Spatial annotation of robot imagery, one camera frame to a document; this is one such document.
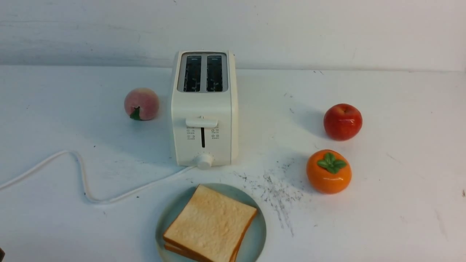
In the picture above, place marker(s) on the toast slice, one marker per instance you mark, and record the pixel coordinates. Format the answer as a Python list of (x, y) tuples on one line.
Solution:
[(183, 252), (211, 225)]

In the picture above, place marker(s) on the white two-slot toaster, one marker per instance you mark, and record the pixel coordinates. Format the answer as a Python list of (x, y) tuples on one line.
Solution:
[(203, 109)]

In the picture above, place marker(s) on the pink peach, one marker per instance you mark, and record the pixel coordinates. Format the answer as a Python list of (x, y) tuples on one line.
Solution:
[(142, 104)]

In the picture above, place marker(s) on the orange persimmon with green leaf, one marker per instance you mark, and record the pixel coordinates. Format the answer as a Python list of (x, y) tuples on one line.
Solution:
[(328, 172)]

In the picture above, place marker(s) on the red apple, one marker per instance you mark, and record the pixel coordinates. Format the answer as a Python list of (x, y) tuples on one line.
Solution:
[(342, 122)]

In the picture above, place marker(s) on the pale green round plate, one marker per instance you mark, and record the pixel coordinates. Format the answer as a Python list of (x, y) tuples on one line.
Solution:
[(251, 246)]

